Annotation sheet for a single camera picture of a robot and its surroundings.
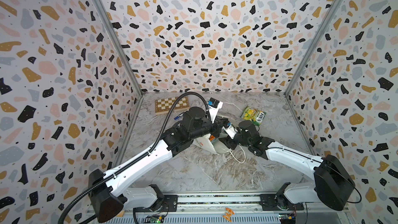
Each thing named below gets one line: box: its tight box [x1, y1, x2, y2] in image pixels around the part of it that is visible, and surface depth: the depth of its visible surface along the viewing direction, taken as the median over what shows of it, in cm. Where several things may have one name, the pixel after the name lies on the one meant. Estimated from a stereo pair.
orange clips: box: [222, 207, 235, 222], surface depth 72 cm
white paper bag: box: [192, 133, 233, 155], surface depth 81 cm
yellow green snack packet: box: [239, 106, 267, 126], surface depth 108 cm
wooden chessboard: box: [154, 95, 190, 116], surface depth 112 cm
